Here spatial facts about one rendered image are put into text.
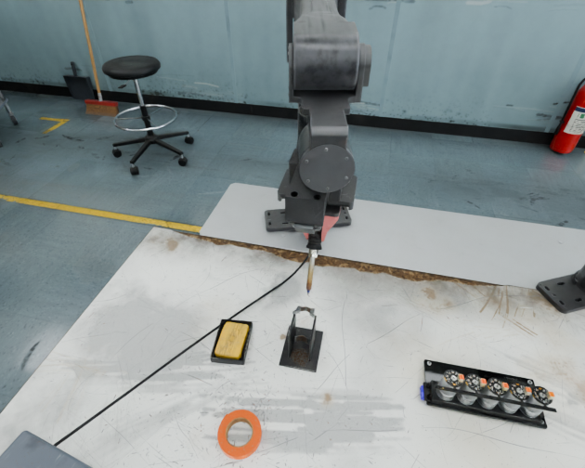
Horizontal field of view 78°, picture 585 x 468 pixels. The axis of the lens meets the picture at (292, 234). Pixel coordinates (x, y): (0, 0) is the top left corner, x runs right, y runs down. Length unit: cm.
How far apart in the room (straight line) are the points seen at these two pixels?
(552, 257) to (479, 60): 226
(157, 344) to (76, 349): 13
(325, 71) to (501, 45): 268
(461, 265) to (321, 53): 55
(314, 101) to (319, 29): 7
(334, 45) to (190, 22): 293
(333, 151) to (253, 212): 54
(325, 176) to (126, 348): 46
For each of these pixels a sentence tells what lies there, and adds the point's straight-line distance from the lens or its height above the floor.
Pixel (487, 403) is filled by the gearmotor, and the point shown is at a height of 78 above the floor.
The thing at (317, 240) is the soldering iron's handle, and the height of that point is 92.
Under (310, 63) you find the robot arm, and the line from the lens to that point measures 40.
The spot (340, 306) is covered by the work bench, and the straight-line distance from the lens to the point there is 68.
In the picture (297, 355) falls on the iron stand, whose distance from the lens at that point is 62.
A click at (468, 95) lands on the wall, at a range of 311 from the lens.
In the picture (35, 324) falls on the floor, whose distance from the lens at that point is 190.
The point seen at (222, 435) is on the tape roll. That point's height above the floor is 76.
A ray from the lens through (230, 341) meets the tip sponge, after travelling 63.
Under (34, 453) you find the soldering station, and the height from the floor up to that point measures 85.
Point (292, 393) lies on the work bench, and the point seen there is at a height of 75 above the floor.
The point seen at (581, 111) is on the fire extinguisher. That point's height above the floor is 32.
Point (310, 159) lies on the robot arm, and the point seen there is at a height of 111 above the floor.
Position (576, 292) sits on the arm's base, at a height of 76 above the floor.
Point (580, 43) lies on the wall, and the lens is 318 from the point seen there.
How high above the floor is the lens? 129
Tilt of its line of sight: 41 degrees down
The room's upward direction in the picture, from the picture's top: straight up
